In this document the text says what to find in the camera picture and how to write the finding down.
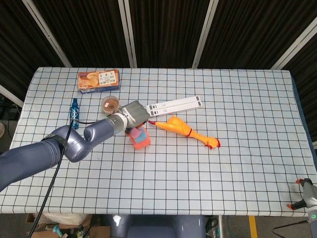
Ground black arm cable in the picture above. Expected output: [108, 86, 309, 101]
[27, 119, 102, 238]
[272, 219, 310, 238]

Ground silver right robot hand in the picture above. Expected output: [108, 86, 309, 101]
[286, 178, 317, 211]

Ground white power strip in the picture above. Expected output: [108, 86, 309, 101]
[145, 95, 204, 119]

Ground metal table leg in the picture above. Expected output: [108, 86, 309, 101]
[217, 215, 225, 238]

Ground light blue foam cube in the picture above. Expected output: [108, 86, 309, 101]
[133, 128, 147, 144]

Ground yellow rubber chicken toy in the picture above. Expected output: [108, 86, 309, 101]
[148, 115, 221, 150]

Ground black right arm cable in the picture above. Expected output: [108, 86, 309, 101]
[272, 219, 310, 238]

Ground white partition frame post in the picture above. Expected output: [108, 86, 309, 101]
[21, 0, 72, 68]
[117, 0, 138, 68]
[192, 0, 218, 69]
[270, 17, 317, 70]
[0, 84, 25, 108]

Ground orange biscuit box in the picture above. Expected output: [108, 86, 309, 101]
[77, 69, 122, 94]

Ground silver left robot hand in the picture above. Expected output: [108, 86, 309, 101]
[118, 101, 151, 136]

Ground blue-grey robot torso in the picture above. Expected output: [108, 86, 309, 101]
[108, 214, 206, 238]

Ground white plastic bag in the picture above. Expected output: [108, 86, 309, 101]
[34, 213, 87, 227]

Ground brown cardboard box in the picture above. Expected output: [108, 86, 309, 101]
[26, 213, 111, 238]

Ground clear jar of rubber bands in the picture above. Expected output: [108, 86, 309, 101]
[101, 95, 121, 117]

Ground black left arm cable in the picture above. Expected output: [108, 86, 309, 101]
[27, 119, 102, 238]

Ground checkered light blue tablecloth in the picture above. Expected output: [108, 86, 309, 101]
[0, 66, 317, 217]

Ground orange foam cube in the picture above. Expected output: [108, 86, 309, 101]
[128, 126, 152, 151]

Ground blue spray bottle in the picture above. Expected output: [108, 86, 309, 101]
[69, 98, 81, 130]

